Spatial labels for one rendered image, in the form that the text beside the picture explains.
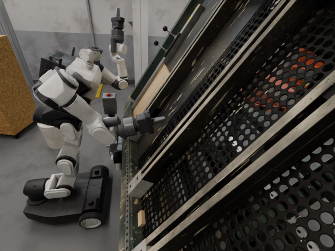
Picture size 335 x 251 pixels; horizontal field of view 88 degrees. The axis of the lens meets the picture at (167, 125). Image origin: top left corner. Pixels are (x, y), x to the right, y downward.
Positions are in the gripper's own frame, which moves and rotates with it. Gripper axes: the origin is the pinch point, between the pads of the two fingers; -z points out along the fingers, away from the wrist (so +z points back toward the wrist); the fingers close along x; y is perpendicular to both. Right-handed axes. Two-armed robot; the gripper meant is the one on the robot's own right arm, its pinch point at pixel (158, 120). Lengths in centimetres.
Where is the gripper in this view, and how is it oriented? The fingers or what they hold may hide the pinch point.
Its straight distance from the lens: 79.8
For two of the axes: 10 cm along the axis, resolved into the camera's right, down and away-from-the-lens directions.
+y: -1.8, -5.7, 8.0
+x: -1.4, -7.9, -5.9
